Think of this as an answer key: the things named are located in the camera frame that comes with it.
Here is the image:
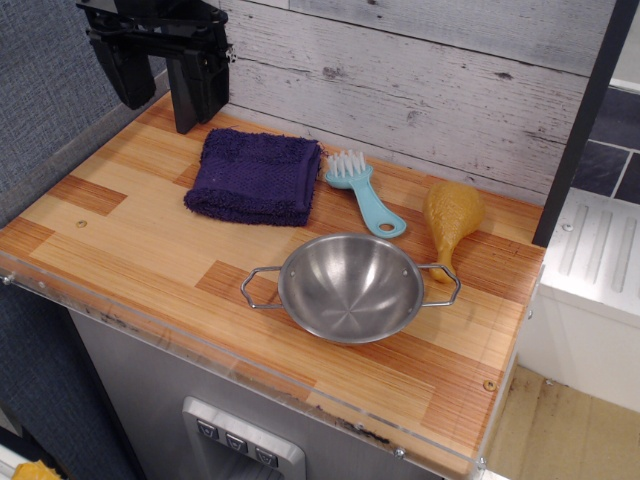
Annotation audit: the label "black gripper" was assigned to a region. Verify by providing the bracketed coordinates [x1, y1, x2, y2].
[76, 1, 232, 123]

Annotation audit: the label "stainless steel two-handled pot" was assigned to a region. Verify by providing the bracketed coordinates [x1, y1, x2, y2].
[240, 233, 461, 345]

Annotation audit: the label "dark blue folded towel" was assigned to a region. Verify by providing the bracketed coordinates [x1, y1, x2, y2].
[184, 128, 322, 227]

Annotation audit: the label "light blue dish brush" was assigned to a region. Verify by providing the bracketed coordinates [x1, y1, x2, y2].
[325, 150, 406, 239]

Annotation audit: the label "clear acrylic table edge guard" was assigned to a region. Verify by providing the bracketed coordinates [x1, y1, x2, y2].
[1, 245, 494, 478]

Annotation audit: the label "plastic toy chicken drumstick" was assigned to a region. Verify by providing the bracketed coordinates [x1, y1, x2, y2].
[422, 181, 485, 274]

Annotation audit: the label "silver toy fridge cabinet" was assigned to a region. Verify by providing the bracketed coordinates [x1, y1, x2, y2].
[71, 311, 436, 479]

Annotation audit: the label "grey water dispenser panel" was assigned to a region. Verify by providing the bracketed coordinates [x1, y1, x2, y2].
[182, 396, 307, 479]

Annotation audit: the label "yellow toy object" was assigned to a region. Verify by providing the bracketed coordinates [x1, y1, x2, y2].
[11, 461, 62, 480]

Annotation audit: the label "white toy sink drainboard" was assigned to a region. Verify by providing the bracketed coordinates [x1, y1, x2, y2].
[541, 188, 639, 315]

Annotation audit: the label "black vertical corner post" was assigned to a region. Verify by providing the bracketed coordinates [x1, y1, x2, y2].
[167, 60, 198, 134]

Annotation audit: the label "black right frame post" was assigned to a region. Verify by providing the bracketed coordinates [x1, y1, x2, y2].
[532, 0, 639, 247]

